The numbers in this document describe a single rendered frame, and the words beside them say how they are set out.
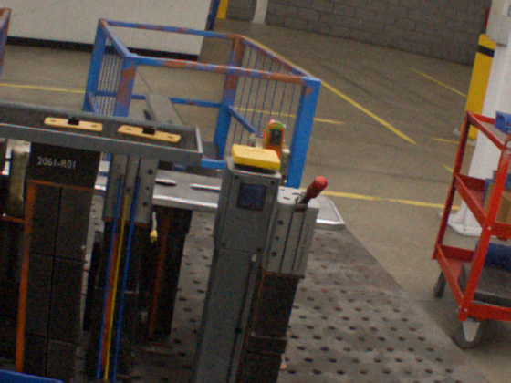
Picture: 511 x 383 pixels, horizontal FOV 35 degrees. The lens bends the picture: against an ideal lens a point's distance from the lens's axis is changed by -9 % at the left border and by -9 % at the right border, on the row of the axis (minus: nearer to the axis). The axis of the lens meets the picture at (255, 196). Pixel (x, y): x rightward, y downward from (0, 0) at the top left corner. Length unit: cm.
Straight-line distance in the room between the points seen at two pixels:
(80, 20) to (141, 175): 810
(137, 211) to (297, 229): 25
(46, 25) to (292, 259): 812
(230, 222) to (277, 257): 22
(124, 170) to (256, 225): 24
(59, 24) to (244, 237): 826
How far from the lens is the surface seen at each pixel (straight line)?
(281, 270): 139
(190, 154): 112
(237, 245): 120
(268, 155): 120
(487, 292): 361
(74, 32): 940
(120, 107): 333
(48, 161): 116
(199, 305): 182
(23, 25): 937
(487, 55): 847
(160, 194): 147
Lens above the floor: 144
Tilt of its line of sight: 16 degrees down
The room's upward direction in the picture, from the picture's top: 11 degrees clockwise
